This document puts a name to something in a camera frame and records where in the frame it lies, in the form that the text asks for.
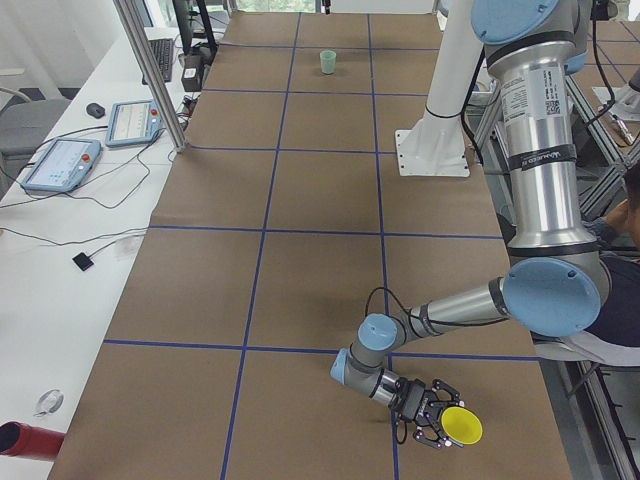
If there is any near blue teach pendant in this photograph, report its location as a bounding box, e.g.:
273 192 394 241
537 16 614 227
21 137 102 193

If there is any red cylinder tube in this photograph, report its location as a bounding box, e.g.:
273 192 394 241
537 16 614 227
1 421 65 461

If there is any small black square pad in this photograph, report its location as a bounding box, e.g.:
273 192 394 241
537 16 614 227
72 252 94 271

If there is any yellow cup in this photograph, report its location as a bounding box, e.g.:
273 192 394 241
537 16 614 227
440 406 483 445

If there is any far blue teach pendant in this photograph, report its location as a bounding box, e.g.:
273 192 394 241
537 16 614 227
105 99 163 148

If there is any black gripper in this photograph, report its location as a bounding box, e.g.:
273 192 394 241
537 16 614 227
394 378 465 449

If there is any aluminium frame post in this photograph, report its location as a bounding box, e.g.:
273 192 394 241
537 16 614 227
113 0 186 153

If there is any black power adapter box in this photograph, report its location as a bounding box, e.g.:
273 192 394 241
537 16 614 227
181 55 203 93

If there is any black computer mouse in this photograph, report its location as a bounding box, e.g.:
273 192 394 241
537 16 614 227
86 102 106 119

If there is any blue teach pendant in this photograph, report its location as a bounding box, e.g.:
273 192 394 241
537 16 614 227
21 137 102 193
105 99 163 148

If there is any green cup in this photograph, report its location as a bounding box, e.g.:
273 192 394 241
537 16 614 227
319 50 337 75

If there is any clear tape roll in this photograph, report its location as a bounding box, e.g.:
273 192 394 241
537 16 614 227
34 389 64 417

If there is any black keyboard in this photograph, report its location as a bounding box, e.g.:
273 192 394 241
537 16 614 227
148 38 174 83

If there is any seated person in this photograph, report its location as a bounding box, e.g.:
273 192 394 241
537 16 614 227
534 165 639 367

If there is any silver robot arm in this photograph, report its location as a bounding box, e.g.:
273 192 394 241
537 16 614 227
331 1 610 427

